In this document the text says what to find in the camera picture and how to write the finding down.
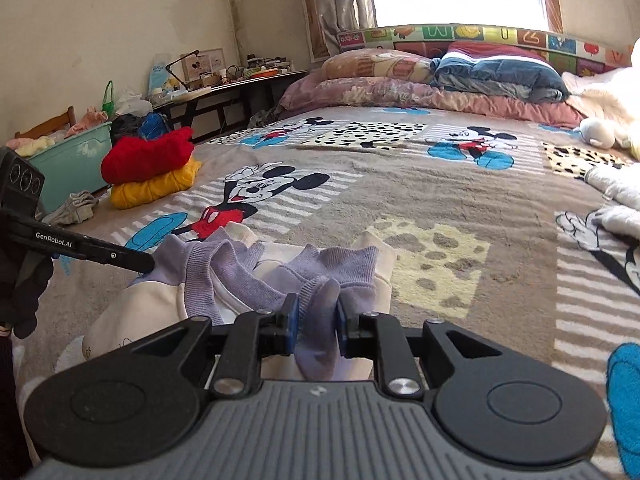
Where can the red knit sweater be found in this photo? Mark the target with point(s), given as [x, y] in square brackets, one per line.
[145, 157]

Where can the pale quilted jacket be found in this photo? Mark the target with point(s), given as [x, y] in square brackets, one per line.
[615, 185]

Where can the colourful picture headboard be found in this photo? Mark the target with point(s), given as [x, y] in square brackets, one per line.
[500, 35]

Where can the grey clothes heap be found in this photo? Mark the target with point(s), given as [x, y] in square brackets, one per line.
[262, 119]

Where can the cream clothes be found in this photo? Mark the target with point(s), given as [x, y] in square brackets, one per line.
[30, 145]

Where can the grey plush toy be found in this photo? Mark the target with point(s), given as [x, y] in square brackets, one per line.
[597, 132]

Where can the blue plastic bag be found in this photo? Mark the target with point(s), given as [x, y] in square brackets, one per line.
[152, 127]

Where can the black desk lamp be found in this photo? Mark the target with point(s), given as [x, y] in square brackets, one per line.
[175, 62]

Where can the grey curtain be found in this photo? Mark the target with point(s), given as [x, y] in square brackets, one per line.
[345, 0]

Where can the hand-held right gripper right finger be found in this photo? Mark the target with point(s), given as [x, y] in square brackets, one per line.
[342, 327]

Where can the black desk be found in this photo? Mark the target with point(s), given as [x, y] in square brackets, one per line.
[235, 85]

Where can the yellow knit sweater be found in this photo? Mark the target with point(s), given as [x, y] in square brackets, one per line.
[150, 190]

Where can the pink clothes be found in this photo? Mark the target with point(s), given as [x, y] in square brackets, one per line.
[90, 120]

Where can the person's left forearm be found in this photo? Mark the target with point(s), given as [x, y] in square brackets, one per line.
[9, 400]

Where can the green mesh bag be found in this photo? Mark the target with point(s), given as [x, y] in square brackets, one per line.
[109, 102]

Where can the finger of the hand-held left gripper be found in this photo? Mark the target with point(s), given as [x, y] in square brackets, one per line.
[120, 256]
[62, 264]

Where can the person's left hand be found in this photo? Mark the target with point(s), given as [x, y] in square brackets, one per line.
[25, 290]

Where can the cartoon print box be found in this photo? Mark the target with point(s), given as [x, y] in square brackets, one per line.
[205, 62]

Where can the blue striped folded quilt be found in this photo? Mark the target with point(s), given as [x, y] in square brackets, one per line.
[500, 77]

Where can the cartoon mouse printed blanket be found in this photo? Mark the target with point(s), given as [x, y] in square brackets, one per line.
[400, 195]

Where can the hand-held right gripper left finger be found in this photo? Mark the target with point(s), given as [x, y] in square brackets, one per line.
[293, 325]

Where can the small grey garment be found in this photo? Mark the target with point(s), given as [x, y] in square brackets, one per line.
[75, 210]

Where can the floral pillow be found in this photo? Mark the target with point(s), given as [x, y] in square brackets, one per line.
[375, 65]

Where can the pale blue packet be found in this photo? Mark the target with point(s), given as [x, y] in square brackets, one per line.
[157, 72]

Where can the white plastic bag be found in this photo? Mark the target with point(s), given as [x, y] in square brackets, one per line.
[132, 105]

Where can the teal storage box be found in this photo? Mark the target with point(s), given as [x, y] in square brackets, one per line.
[75, 165]

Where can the wooden chair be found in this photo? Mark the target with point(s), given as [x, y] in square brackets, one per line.
[50, 122]

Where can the white comforter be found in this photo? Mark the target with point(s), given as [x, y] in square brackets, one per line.
[610, 95]

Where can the cream and lilac sweatshirt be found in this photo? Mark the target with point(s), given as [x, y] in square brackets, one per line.
[150, 305]

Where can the row of small desk items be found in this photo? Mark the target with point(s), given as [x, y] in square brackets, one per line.
[260, 70]

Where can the dark clothes heap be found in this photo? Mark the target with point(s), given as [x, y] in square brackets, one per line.
[125, 130]

